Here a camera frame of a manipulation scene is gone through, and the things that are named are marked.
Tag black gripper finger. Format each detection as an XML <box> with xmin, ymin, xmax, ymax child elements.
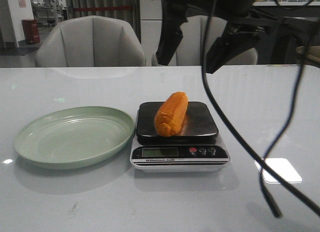
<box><xmin>156</xmin><ymin>1</ymin><xmax>187</xmax><ymax>66</ymax></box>
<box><xmin>205</xmin><ymin>23</ymin><xmax>260</xmax><ymax>74</ymax></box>

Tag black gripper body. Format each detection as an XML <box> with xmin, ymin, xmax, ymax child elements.
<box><xmin>147</xmin><ymin>0</ymin><xmax>311</xmax><ymax>47</ymax></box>

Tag orange corn cob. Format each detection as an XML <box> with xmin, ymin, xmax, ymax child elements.
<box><xmin>154</xmin><ymin>91</ymin><xmax>189</xmax><ymax>137</ymax></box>

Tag white drawer cabinet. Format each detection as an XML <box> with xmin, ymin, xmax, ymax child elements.
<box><xmin>139</xmin><ymin>0</ymin><xmax>162</xmax><ymax>67</ymax></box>

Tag grey armchair right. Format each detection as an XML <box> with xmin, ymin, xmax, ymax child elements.
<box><xmin>151</xmin><ymin>14</ymin><xmax>259</xmax><ymax>67</ymax></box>

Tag grey armchair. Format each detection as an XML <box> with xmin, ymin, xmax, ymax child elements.
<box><xmin>35</xmin><ymin>15</ymin><xmax>146</xmax><ymax>68</ymax></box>
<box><xmin>151</xmin><ymin>14</ymin><xmax>259</xmax><ymax>67</ymax></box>

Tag black glossy appliance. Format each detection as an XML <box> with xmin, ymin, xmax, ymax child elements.
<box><xmin>270</xmin><ymin>16</ymin><xmax>320</xmax><ymax>65</ymax></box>

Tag grey armchair left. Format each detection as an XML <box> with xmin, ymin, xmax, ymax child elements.
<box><xmin>35</xmin><ymin>15</ymin><xmax>146</xmax><ymax>68</ymax></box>

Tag black silver kitchen scale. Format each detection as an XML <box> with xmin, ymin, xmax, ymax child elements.
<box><xmin>130</xmin><ymin>101</ymin><xmax>231</xmax><ymax>172</ymax></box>

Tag red bin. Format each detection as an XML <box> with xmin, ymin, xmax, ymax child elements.
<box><xmin>22</xmin><ymin>19</ymin><xmax>41</xmax><ymax>45</ymax></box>

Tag light green plate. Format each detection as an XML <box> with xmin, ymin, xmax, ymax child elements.
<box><xmin>13</xmin><ymin>106</ymin><xmax>135</xmax><ymax>170</ymax></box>

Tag black cable long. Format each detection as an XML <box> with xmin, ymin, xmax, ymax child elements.
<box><xmin>201</xmin><ymin>0</ymin><xmax>320</xmax><ymax>217</ymax></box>

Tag black cable looped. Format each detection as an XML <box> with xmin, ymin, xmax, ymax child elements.
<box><xmin>258</xmin><ymin>0</ymin><xmax>320</xmax><ymax>219</ymax></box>

